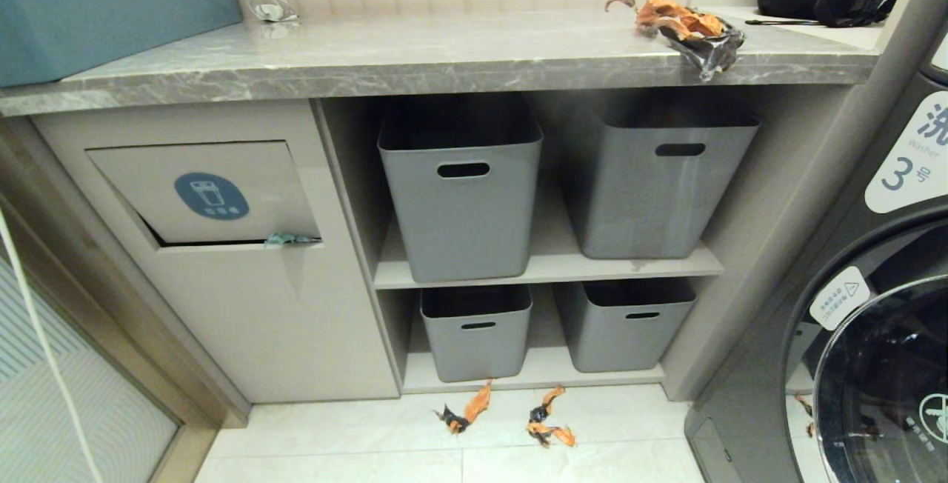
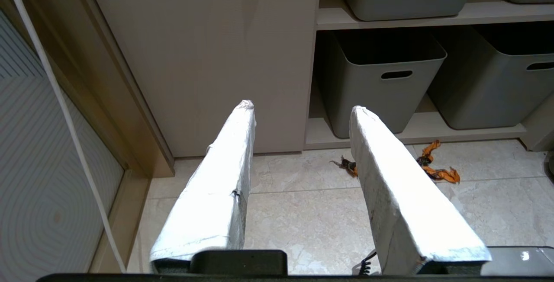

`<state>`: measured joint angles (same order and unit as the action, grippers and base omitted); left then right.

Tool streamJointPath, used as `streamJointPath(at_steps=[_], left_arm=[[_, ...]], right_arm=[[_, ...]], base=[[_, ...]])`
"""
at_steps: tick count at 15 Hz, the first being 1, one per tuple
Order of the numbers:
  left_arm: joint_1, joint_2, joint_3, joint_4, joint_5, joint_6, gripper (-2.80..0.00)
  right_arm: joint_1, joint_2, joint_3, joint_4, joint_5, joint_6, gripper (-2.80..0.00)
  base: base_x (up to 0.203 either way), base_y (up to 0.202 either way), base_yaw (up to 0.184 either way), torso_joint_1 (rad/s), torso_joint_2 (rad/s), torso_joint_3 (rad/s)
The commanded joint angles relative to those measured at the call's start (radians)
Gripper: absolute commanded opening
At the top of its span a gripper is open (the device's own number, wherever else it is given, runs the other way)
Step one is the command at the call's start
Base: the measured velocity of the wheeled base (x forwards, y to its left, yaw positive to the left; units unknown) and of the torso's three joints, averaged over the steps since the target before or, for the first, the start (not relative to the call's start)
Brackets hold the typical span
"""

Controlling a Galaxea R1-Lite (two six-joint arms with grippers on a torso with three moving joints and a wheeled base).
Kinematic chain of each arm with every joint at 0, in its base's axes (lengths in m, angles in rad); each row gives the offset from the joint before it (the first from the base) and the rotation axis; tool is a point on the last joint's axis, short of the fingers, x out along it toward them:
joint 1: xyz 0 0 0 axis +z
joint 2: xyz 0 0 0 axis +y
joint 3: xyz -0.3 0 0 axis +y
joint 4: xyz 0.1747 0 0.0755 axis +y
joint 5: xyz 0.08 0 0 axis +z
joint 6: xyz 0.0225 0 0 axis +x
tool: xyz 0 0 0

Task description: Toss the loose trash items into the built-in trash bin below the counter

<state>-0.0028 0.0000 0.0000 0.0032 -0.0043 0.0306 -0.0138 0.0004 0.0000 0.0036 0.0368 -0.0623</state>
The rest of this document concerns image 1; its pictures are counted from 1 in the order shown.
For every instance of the small grey storage bin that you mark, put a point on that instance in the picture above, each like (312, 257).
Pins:
(478, 338)
(626, 331)

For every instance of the large grey storage bin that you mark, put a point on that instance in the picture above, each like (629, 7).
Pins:
(652, 194)
(463, 209)

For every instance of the grey washing machine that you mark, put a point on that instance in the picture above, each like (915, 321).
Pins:
(837, 283)

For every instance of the teal storage box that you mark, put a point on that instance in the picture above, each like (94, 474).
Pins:
(104, 5)

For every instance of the orange crumpled wrapper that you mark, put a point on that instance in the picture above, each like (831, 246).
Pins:
(678, 18)

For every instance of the frosted glass door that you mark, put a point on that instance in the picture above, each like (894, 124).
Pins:
(67, 401)

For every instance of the teal scrap in flap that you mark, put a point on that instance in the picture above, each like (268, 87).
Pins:
(285, 240)

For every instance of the washing machine glass door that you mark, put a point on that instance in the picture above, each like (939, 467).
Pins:
(881, 387)

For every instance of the beige trash bin flap door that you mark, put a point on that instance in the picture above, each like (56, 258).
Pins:
(211, 194)

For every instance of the beige counter cabinet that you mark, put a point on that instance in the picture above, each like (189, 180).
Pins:
(348, 246)

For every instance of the silver foil wrapper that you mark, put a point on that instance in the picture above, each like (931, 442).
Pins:
(709, 48)

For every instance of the orange black torn wrapper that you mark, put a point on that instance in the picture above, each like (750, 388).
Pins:
(548, 424)
(468, 410)

